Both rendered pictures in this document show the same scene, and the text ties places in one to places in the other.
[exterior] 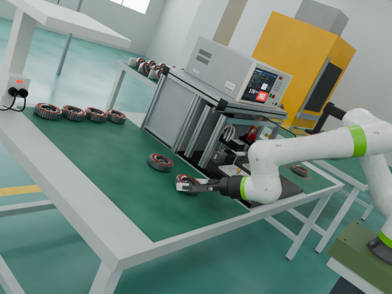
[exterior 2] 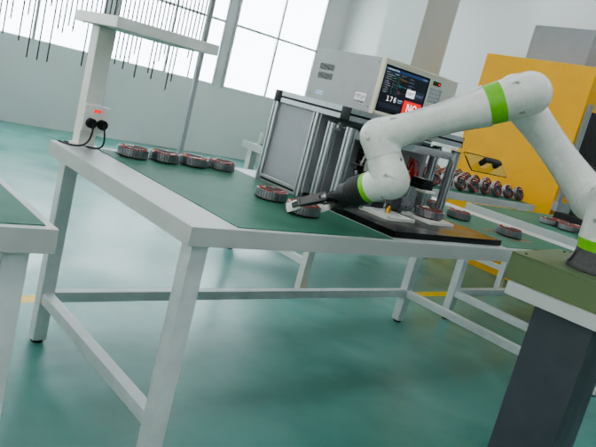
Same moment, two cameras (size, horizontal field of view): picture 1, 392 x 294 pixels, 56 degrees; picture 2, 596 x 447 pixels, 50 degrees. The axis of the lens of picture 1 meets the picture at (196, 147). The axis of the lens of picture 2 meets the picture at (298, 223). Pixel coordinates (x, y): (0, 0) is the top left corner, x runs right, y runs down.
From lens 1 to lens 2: 0.84 m
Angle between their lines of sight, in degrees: 16
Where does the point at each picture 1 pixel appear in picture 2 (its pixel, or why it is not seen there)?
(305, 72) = not seen: hidden behind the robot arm
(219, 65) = (344, 74)
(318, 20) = (565, 53)
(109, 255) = (184, 227)
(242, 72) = (372, 74)
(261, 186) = (378, 172)
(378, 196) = (573, 194)
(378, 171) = (559, 155)
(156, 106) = (271, 145)
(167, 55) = not seen: hidden behind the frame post
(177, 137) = (298, 174)
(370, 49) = not seen: outside the picture
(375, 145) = (517, 98)
